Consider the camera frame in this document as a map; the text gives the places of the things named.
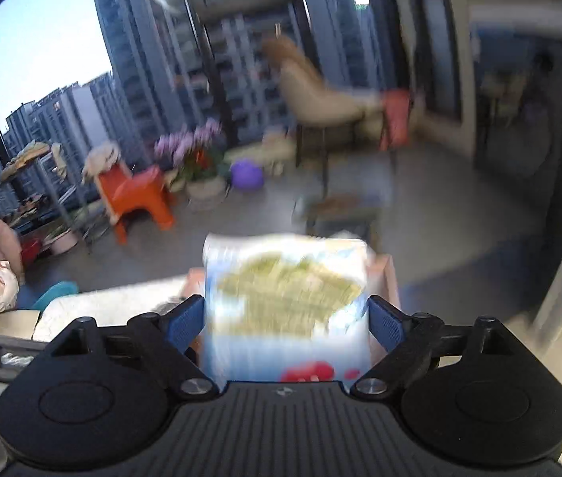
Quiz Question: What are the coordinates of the white plush toy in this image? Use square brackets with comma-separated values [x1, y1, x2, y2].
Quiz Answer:
[82, 142, 123, 182]

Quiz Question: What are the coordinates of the purple ball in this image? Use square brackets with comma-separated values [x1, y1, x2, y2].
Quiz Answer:
[230, 159, 264, 194]

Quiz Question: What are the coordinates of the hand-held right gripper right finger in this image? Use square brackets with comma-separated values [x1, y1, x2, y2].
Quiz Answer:
[350, 295, 530, 399]

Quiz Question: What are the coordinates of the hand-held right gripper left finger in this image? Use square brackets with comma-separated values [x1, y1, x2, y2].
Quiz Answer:
[45, 295, 219, 401]

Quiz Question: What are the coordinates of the dark washing machine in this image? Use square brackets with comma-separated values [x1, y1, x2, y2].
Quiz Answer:
[474, 25, 562, 180]

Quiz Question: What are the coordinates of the large blue snack packet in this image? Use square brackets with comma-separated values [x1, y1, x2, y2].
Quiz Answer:
[201, 233, 376, 391]

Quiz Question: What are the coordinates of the small low table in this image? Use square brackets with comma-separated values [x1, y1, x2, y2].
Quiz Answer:
[293, 191, 393, 249]

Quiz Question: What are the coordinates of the dark framed glass door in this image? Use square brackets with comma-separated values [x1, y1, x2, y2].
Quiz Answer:
[412, 0, 465, 125]

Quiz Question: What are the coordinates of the purple orchid in white pot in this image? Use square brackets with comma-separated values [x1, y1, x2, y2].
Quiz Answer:
[154, 119, 232, 204]

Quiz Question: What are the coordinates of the teal round object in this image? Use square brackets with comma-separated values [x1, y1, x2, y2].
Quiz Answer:
[32, 281, 80, 311]

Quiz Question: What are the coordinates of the metal plant rack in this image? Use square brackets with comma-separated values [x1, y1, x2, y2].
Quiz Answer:
[0, 142, 93, 254]

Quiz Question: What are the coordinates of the beige chair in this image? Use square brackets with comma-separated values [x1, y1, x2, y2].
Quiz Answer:
[263, 35, 401, 184]

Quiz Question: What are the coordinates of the orange plastic stool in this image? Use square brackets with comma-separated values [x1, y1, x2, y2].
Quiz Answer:
[97, 159, 177, 245]

